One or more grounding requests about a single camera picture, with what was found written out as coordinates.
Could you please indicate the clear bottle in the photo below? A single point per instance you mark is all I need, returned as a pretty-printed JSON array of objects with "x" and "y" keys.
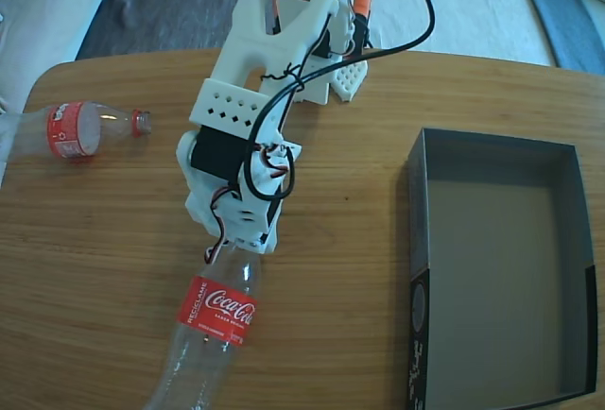
[
  {"x": 66, "y": 131},
  {"x": 217, "y": 308}
]

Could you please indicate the grey cardboard box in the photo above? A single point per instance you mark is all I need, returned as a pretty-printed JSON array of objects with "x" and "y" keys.
[{"x": 496, "y": 263}]

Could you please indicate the grey carpet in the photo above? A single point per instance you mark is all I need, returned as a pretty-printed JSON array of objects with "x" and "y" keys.
[{"x": 165, "y": 4}]

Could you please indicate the white cushion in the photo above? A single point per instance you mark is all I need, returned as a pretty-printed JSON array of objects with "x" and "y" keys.
[{"x": 42, "y": 27}]

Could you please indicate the white rug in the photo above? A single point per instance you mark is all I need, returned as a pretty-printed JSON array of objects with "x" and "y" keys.
[{"x": 472, "y": 13}]

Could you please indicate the blue cloth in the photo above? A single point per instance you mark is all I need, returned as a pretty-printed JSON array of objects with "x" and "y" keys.
[{"x": 567, "y": 18}]

